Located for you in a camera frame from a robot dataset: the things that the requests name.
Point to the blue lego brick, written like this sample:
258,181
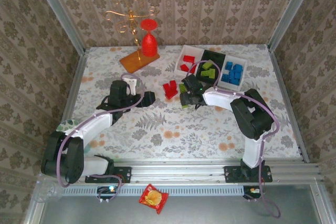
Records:
225,78
230,65
238,68
236,75
235,82

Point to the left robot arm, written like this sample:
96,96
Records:
92,124

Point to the white rectangular plastic container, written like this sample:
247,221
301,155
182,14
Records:
242,61
181,53

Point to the black rectangular plastic container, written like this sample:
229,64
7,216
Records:
218,56

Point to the red wine glass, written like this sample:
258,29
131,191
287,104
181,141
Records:
149,45

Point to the leaf patterned bowl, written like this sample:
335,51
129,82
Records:
65,125

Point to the black control board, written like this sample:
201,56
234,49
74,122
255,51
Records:
107,190
252,191

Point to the red snack packet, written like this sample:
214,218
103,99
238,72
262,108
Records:
153,199

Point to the clear plastic glass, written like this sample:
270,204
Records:
48,193

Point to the aluminium table side rail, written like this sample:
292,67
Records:
76,82
288,103

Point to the aluminium mounting rail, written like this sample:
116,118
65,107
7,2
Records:
178,171

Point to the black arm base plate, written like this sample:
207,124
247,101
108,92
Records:
232,174
123,172

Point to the aluminium frame post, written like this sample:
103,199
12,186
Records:
61,15
291,11

